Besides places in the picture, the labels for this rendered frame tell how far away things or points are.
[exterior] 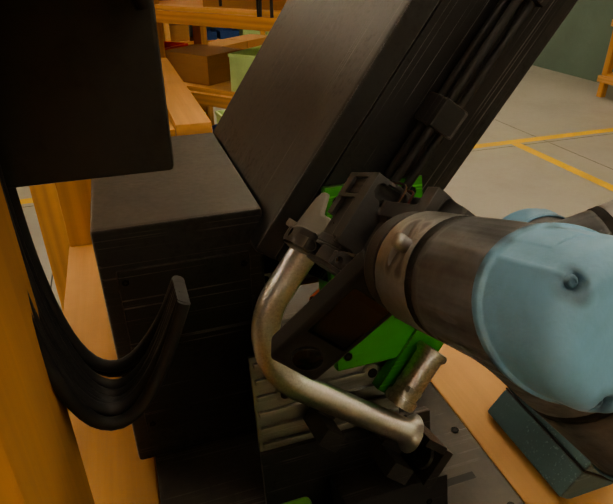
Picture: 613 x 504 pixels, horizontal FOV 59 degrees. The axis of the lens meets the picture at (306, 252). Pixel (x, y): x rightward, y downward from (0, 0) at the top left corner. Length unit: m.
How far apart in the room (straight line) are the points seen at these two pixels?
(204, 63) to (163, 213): 3.06
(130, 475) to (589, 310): 0.67
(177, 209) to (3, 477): 0.37
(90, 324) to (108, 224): 0.51
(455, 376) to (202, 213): 0.50
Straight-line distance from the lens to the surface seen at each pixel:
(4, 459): 0.31
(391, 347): 0.65
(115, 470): 0.82
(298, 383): 0.58
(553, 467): 0.79
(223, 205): 0.61
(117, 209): 0.63
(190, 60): 3.72
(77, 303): 1.16
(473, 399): 0.88
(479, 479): 0.78
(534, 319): 0.23
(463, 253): 0.27
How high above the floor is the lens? 1.49
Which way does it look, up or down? 29 degrees down
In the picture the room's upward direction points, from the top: straight up
